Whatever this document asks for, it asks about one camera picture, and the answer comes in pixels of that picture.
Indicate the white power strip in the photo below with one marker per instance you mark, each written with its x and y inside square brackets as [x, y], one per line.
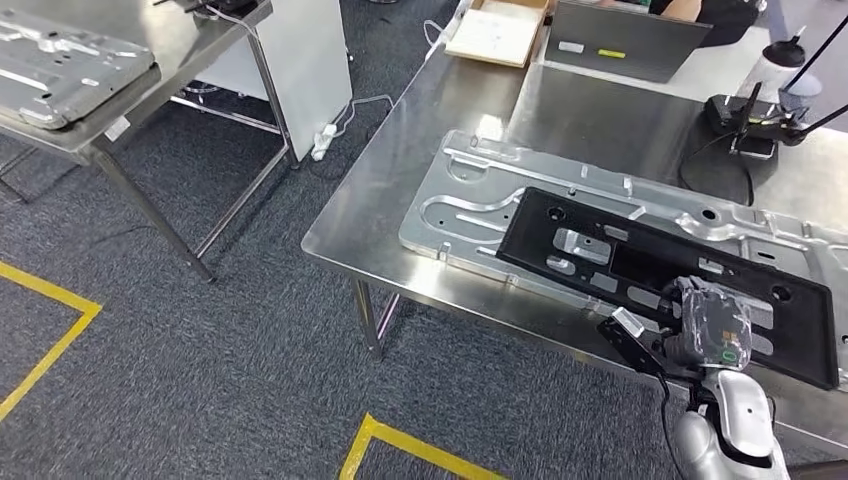
[452, 30]
[323, 142]

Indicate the grey laptop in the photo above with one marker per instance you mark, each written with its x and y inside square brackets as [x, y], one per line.
[623, 40]

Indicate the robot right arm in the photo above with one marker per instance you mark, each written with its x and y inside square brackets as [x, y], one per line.
[742, 417]

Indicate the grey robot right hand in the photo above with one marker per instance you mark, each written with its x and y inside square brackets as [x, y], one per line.
[715, 324]

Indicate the stamped silver metal panel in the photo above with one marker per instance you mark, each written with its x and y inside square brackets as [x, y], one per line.
[66, 73]
[464, 199]

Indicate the black plastic plate bracket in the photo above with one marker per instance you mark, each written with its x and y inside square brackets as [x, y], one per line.
[802, 344]

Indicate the grey blue cup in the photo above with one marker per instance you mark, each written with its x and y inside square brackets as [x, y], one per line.
[805, 86]

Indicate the open cardboard box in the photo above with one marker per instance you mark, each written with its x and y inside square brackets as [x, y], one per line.
[497, 33]

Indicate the stainless steel workbench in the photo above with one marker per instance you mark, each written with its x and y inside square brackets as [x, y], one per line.
[397, 218]

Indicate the black device with antennas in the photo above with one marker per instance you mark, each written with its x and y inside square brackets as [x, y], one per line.
[722, 109]

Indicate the white bottle with black lid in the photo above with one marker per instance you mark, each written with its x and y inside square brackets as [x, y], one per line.
[768, 73]

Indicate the steel side table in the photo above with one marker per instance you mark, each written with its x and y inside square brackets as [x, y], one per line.
[185, 46]

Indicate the white board panel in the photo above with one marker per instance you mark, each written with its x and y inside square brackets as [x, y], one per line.
[305, 66]

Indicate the person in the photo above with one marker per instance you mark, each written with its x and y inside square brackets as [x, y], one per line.
[729, 16]

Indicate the black tripod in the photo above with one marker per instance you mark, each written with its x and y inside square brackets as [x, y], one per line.
[792, 129]

